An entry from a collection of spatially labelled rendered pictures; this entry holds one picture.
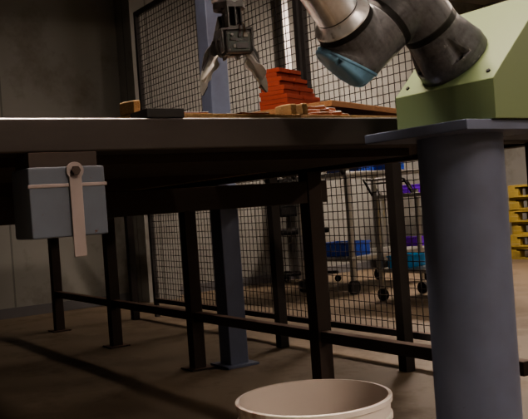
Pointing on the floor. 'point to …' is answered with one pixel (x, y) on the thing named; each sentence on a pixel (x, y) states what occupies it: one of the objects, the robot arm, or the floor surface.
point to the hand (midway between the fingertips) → (234, 95)
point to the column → (468, 263)
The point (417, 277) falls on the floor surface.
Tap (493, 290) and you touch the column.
